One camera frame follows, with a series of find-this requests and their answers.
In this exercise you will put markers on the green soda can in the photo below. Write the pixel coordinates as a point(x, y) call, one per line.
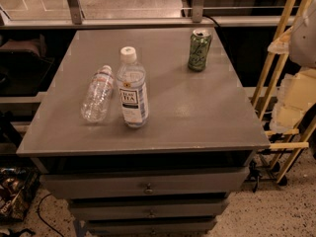
point(200, 44)

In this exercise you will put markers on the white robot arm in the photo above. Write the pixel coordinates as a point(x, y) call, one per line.
point(296, 94)

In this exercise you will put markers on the blue label tea bottle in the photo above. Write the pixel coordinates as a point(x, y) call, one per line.
point(131, 81)

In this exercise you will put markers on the clear plastic water bottle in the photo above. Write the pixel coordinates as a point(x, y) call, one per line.
point(96, 103)

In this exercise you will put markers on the grey drawer cabinet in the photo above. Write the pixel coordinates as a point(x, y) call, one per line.
point(197, 120)

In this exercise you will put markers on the top grey drawer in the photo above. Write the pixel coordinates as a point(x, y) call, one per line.
point(120, 185)

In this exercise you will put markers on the grey drawer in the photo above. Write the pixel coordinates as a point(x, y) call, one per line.
point(120, 185)
point(149, 209)
point(151, 227)

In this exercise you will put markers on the middle grey drawer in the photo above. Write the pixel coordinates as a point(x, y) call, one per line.
point(149, 209)

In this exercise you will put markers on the bottom grey drawer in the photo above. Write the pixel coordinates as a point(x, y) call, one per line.
point(151, 227)

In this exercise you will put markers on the snack bags pile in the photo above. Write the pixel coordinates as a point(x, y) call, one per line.
point(18, 187)

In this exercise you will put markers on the yellow wooden rack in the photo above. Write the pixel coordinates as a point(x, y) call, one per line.
point(282, 145)

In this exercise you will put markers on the metal railing frame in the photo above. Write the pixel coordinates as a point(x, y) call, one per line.
point(86, 14)

